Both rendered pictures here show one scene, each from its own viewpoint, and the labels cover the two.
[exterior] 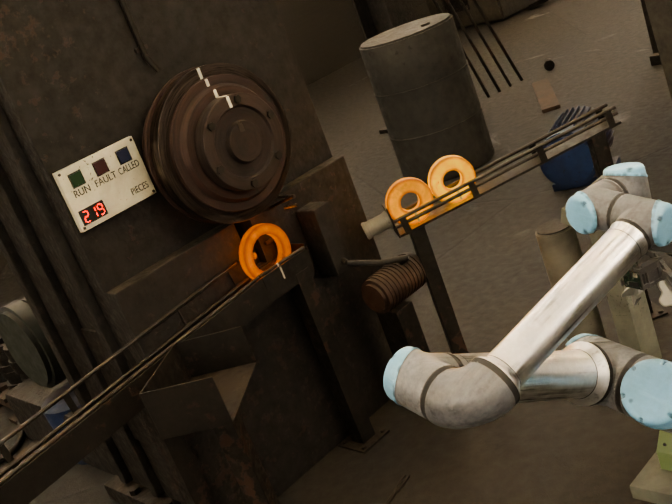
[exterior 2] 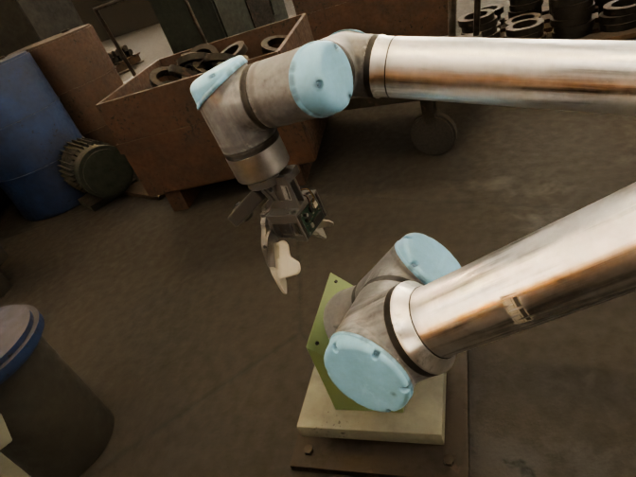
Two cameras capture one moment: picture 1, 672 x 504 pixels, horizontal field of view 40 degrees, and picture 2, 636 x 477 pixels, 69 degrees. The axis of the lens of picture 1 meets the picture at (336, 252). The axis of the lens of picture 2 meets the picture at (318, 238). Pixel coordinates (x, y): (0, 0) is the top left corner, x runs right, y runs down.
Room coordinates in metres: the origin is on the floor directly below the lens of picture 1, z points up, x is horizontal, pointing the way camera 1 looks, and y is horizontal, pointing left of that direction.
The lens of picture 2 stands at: (2.20, -0.03, 1.01)
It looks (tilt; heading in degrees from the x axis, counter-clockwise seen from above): 33 degrees down; 244
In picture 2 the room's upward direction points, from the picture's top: 21 degrees counter-clockwise
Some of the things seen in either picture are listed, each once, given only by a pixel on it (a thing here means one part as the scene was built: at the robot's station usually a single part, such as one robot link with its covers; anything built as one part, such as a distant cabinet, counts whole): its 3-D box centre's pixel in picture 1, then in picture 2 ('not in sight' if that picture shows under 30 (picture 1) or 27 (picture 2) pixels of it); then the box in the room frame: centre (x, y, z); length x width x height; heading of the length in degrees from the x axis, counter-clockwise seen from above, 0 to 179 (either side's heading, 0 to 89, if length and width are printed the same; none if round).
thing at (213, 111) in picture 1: (241, 142); not in sight; (2.63, 0.14, 1.12); 0.28 x 0.06 x 0.28; 127
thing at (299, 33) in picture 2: not in sight; (230, 111); (1.27, -2.34, 0.33); 0.93 x 0.73 x 0.66; 134
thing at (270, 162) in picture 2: not in sight; (260, 158); (1.93, -0.66, 0.74); 0.10 x 0.09 x 0.05; 23
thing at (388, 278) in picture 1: (414, 335); not in sight; (2.80, -0.14, 0.27); 0.22 x 0.13 x 0.53; 127
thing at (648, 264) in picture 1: (640, 260); (284, 202); (1.92, -0.65, 0.65); 0.09 x 0.08 x 0.12; 113
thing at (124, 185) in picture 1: (106, 183); not in sight; (2.59, 0.54, 1.15); 0.26 x 0.02 x 0.18; 127
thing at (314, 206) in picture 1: (324, 238); not in sight; (2.86, 0.02, 0.68); 0.11 x 0.08 x 0.24; 37
